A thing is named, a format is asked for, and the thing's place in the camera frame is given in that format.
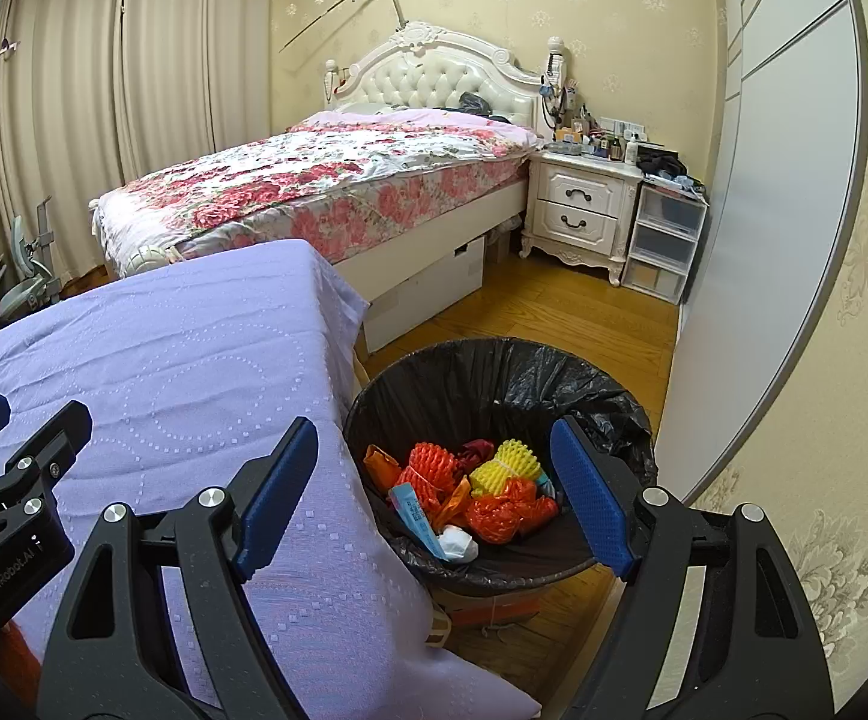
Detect grey desk chair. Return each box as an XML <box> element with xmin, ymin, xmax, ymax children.
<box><xmin>0</xmin><ymin>197</ymin><xmax>61</xmax><ymax>322</ymax></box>

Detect nightstand clutter bottles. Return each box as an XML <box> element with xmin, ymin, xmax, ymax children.
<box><xmin>538</xmin><ymin>36</ymin><xmax>701</xmax><ymax>190</ymax></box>

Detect white two-drawer nightstand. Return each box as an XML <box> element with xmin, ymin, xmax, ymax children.
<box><xmin>520</xmin><ymin>149</ymin><xmax>642</xmax><ymax>288</ymax></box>

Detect black bag trash bin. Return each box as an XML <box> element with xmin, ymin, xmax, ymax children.
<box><xmin>343</xmin><ymin>338</ymin><xmax>657</xmax><ymax>596</ymax></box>

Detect clear plastic drawer unit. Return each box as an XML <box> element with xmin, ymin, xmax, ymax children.
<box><xmin>621</xmin><ymin>181</ymin><xmax>709</xmax><ymax>304</ymax></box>

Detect beige curtains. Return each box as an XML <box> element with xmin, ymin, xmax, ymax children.
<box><xmin>0</xmin><ymin>0</ymin><xmax>273</xmax><ymax>281</ymax></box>

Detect dark red wrapper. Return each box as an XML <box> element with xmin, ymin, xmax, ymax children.
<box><xmin>455</xmin><ymin>439</ymin><xmax>496</xmax><ymax>475</ymax></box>

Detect white under-bed storage box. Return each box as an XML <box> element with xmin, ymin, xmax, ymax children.
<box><xmin>363</xmin><ymin>238</ymin><xmax>484</xmax><ymax>355</ymax></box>

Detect purple table cloth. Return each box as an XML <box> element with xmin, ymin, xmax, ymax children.
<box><xmin>0</xmin><ymin>239</ymin><xmax>538</xmax><ymax>718</ymax></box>

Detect white tufted bed frame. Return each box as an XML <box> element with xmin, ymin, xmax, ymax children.
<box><xmin>324</xmin><ymin>21</ymin><xmax>551</xmax><ymax>302</ymax></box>

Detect yellow foam fruit net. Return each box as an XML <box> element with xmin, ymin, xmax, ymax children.
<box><xmin>468</xmin><ymin>439</ymin><xmax>543</xmax><ymax>497</ymax></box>

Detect light blue sachet packet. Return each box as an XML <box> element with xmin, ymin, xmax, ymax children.
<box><xmin>388</xmin><ymin>483</ymin><xmax>447</xmax><ymax>561</ymax></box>

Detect orange plastic wrapper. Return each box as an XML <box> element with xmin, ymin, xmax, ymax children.
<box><xmin>363</xmin><ymin>444</ymin><xmax>403</xmax><ymax>496</ymax></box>

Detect white sliding wardrobe door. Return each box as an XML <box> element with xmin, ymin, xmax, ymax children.
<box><xmin>654</xmin><ymin>0</ymin><xmax>868</xmax><ymax>504</ymax></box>

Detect white tissue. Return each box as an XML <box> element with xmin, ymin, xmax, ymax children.
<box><xmin>437</xmin><ymin>525</ymin><xmax>478</xmax><ymax>564</ymax></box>

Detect red plastic bag ball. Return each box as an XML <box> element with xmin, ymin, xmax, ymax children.
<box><xmin>465</xmin><ymin>478</ymin><xmax>559</xmax><ymax>544</ymax></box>

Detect red foam fruit net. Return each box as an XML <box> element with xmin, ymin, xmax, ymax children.
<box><xmin>397</xmin><ymin>442</ymin><xmax>462</xmax><ymax>517</ymax></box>

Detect floral pink bedspread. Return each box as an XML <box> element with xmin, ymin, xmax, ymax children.
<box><xmin>91</xmin><ymin>109</ymin><xmax>540</xmax><ymax>278</ymax></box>

